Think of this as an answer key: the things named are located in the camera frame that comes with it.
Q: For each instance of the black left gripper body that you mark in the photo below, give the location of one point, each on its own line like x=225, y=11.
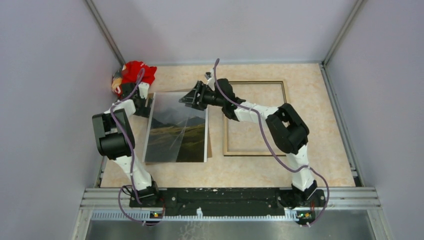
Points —
x=143, y=111

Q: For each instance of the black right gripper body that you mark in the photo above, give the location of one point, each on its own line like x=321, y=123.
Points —
x=210, y=98

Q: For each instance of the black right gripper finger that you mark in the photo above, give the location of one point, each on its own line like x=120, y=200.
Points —
x=193, y=96
x=201, y=106

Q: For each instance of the wooden picture frame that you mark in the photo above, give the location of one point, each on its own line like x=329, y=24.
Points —
x=244, y=138

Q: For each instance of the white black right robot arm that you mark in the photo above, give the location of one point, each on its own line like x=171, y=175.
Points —
x=288, y=132

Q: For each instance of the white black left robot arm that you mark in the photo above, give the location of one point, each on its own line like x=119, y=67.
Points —
x=115, y=140

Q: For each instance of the red crumpled cloth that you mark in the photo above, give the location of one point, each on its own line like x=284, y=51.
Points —
x=129, y=73

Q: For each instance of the brown cardboard backing board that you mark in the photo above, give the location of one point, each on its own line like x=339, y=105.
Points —
x=209, y=145

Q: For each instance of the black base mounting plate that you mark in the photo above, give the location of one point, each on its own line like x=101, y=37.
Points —
x=218, y=200

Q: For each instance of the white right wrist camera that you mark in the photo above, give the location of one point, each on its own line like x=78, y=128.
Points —
x=210, y=77

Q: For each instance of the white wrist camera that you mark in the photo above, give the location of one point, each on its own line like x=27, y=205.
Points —
x=210, y=77
x=143, y=89

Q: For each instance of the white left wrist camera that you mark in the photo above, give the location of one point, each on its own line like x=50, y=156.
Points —
x=143, y=89

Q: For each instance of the aluminium front rail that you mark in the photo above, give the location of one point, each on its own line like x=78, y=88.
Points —
x=113, y=204

